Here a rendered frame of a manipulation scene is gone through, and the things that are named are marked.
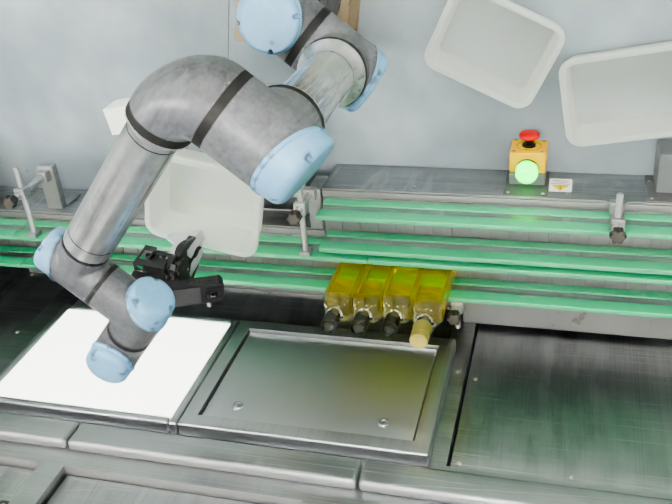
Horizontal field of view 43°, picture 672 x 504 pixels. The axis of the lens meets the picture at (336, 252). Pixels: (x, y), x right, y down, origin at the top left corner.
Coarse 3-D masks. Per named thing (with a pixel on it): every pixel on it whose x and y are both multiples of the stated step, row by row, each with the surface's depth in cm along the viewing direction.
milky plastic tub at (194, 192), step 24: (168, 168) 160; (192, 168) 160; (216, 168) 150; (168, 192) 163; (192, 192) 162; (216, 192) 161; (240, 192) 159; (168, 216) 164; (192, 216) 165; (216, 216) 163; (240, 216) 162; (216, 240) 159; (240, 240) 160
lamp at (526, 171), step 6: (522, 162) 165; (528, 162) 164; (534, 162) 165; (516, 168) 165; (522, 168) 164; (528, 168) 164; (534, 168) 164; (516, 174) 165; (522, 174) 164; (528, 174) 164; (534, 174) 164; (522, 180) 165; (528, 180) 165; (534, 180) 165
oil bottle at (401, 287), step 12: (396, 276) 166; (408, 276) 166; (420, 276) 169; (396, 288) 162; (408, 288) 162; (384, 300) 160; (396, 300) 159; (408, 300) 159; (384, 312) 160; (408, 312) 160
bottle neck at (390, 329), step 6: (390, 312) 158; (396, 312) 158; (390, 318) 156; (396, 318) 157; (384, 324) 155; (390, 324) 155; (396, 324) 156; (384, 330) 156; (390, 330) 157; (396, 330) 155; (390, 336) 156
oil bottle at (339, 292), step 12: (348, 264) 172; (360, 264) 172; (336, 276) 169; (348, 276) 168; (360, 276) 169; (336, 288) 165; (348, 288) 165; (324, 300) 163; (336, 300) 162; (348, 300) 162; (324, 312) 164; (348, 312) 163
